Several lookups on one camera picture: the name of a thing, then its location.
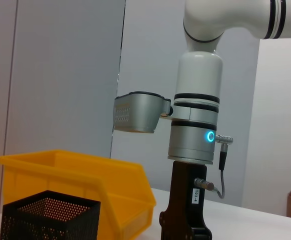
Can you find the black mesh pen holder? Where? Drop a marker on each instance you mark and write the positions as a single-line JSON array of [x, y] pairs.
[[48, 225]]

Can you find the yellow plastic storage bin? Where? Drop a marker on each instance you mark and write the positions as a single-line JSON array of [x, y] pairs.
[[73, 172]]

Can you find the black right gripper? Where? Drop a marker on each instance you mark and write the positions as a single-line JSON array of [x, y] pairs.
[[183, 212]]

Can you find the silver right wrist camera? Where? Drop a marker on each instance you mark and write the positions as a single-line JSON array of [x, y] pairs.
[[138, 112]]

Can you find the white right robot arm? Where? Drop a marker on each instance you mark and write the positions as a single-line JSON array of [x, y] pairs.
[[198, 80]]

